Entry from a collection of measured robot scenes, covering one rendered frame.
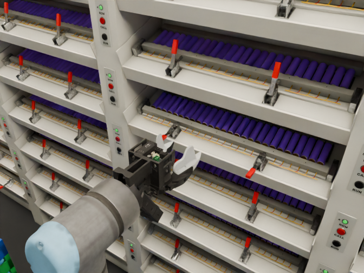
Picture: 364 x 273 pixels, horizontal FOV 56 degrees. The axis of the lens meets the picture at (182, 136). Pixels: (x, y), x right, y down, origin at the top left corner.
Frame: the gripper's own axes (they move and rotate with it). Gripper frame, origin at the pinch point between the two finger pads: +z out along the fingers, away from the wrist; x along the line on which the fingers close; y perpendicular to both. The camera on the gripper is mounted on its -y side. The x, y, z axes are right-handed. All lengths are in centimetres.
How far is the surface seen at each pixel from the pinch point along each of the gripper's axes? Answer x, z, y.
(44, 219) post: 101, 20, -97
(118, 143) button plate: 35.7, 16.1, -20.1
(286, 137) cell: -14.9, 26.8, -5.1
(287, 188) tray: -20.1, 16.4, -12.4
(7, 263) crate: 68, -17, -69
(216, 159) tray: -0.5, 16.2, -11.7
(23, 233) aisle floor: 109, 10, -104
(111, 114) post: 37.1, 16.0, -9.6
